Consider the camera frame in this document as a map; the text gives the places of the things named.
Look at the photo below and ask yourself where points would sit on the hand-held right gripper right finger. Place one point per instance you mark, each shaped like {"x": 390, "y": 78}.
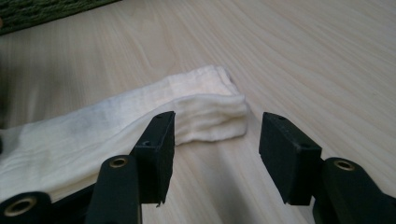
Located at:
{"x": 289, "y": 161}

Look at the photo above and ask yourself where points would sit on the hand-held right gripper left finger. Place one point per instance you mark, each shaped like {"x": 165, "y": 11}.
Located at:
{"x": 155, "y": 161}

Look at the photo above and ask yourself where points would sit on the cream cloth with brown print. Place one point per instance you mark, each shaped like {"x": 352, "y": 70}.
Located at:
{"x": 93, "y": 130}

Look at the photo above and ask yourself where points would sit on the green woven basket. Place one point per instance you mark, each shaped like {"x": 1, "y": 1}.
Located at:
{"x": 37, "y": 12}

